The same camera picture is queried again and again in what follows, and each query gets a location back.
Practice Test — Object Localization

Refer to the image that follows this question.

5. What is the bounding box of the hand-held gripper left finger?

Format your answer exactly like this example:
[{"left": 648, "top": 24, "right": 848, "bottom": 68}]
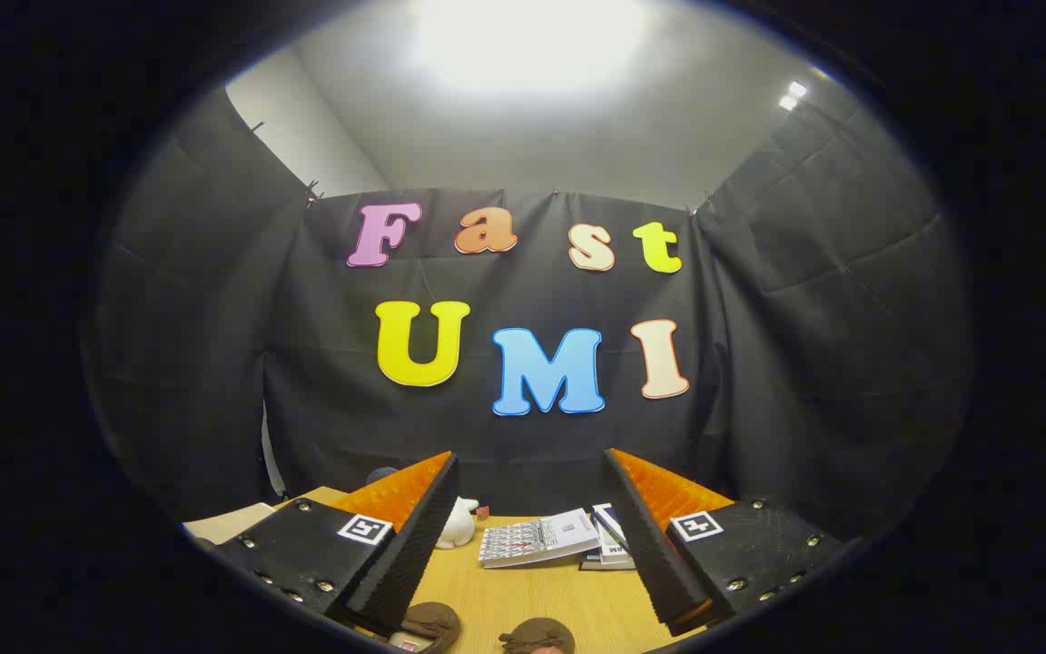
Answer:
[{"left": 212, "top": 451, "right": 460, "bottom": 635}]

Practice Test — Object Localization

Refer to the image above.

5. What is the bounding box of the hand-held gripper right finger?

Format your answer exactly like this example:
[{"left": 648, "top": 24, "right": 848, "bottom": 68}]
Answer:
[{"left": 603, "top": 447, "right": 853, "bottom": 639}]

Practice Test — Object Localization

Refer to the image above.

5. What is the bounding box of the brown fuzzy slipper shoe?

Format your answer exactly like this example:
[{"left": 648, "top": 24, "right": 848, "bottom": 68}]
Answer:
[
  {"left": 387, "top": 601, "right": 462, "bottom": 653},
  {"left": 498, "top": 618, "right": 577, "bottom": 654}
]

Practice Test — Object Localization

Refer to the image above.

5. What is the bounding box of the beige fabric storage box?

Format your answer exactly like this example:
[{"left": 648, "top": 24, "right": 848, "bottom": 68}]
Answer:
[{"left": 183, "top": 486, "right": 349, "bottom": 546}]

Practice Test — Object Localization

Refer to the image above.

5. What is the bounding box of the white duck plush toy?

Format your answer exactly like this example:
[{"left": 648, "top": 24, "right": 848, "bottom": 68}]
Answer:
[{"left": 437, "top": 497, "right": 490, "bottom": 550}]

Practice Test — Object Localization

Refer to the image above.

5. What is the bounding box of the book with patterned cover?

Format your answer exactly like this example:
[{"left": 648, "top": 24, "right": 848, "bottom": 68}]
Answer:
[{"left": 479, "top": 509, "right": 601, "bottom": 570}]

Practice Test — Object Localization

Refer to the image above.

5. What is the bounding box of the black backdrop cloth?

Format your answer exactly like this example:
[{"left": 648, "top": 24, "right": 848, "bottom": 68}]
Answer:
[{"left": 83, "top": 86, "right": 973, "bottom": 546}]

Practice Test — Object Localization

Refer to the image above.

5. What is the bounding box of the bright ceiling light panel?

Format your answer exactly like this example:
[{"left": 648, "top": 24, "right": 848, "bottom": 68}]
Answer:
[{"left": 414, "top": 0, "right": 649, "bottom": 92}]

